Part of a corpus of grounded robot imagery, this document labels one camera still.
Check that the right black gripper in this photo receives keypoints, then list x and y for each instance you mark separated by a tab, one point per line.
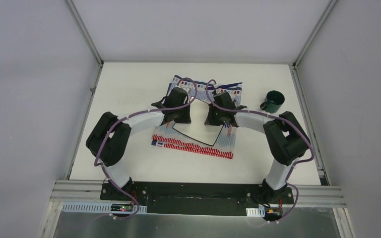
210	120

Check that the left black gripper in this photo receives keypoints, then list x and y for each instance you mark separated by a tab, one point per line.
178	116

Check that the silver spoon pink handle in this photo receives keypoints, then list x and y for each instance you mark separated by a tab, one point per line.
230	128

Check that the white square plate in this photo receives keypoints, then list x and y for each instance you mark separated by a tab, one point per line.
197	129

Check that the patterned cloth napkin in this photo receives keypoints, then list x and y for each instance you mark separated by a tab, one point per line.
169	138

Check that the dark blue plastic knife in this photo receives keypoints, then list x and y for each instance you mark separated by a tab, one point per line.
223	86

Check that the dark green mug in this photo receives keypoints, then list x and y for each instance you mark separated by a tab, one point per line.
272	102

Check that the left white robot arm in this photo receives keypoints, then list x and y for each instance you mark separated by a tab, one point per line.
108	139

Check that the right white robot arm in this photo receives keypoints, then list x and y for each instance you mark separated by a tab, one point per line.
286	139

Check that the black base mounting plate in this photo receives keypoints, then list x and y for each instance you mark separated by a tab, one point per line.
213	199

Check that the right white cable duct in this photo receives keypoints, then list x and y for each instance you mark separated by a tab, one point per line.
255	212

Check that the white cable duct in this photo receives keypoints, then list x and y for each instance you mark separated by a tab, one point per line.
255	212
103	208

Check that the left white cable duct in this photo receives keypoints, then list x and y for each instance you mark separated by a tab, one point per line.
103	208

